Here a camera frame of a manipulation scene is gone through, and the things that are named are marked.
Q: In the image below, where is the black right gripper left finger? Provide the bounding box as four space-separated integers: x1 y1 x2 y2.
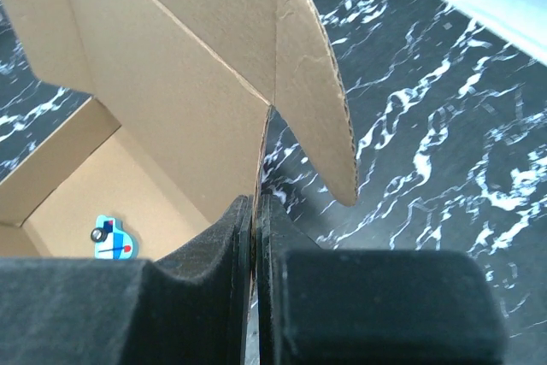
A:
1 196 252 364

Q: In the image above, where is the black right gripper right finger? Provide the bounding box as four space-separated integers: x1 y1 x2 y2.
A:
256 196 507 364

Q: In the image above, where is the small blue toy car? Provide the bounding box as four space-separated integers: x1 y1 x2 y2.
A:
90 215 138 260

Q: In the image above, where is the brown cardboard box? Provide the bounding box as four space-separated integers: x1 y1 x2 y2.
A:
1 0 358 272

